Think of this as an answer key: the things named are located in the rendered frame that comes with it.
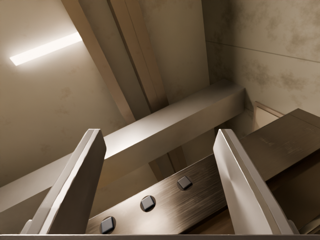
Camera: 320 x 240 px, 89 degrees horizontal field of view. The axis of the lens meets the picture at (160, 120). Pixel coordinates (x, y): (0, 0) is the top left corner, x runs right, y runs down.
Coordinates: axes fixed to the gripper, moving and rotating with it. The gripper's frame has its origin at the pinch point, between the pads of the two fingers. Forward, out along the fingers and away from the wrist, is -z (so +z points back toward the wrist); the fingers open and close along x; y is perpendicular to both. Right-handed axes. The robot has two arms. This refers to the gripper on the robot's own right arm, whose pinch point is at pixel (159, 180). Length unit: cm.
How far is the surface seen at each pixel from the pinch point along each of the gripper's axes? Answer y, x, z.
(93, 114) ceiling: 203, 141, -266
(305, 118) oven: 42, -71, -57
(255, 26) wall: 41, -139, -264
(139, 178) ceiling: 454, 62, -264
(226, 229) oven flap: 54, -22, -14
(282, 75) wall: 92, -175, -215
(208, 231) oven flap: 57, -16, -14
